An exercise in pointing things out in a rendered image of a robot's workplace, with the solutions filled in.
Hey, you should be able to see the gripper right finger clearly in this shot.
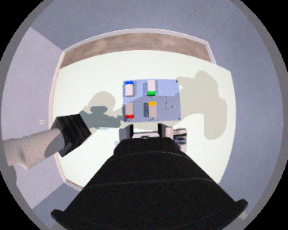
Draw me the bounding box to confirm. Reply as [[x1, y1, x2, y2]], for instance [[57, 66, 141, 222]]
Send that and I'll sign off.
[[158, 123, 173, 139]]

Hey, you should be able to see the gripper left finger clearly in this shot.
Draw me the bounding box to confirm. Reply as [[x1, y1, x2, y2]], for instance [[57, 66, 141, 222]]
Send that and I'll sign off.
[[118, 124, 134, 142]]

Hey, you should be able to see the pale pink block with red end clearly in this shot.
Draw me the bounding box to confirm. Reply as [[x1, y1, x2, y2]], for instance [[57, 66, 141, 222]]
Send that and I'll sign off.
[[125, 103, 134, 118]]

